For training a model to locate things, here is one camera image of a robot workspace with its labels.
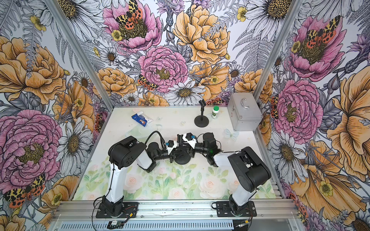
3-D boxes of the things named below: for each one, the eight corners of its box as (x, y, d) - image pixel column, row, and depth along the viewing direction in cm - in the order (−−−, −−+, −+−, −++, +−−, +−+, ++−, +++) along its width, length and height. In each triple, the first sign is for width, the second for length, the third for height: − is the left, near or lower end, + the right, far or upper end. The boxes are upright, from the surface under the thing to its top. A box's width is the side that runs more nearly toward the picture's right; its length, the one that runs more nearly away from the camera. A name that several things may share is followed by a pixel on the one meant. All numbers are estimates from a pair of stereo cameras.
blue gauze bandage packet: (133, 118, 116) (131, 116, 113) (141, 112, 120) (140, 110, 117) (144, 127, 110) (143, 125, 108) (152, 121, 114) (151, 118, 112)
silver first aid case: (232, 132, 109) (238, 117, 96) (226, 104, 128) (230, 89, 115) (255, 132, 109) (264, 117, 96) (245, 104, 128) (252, 89, 115)
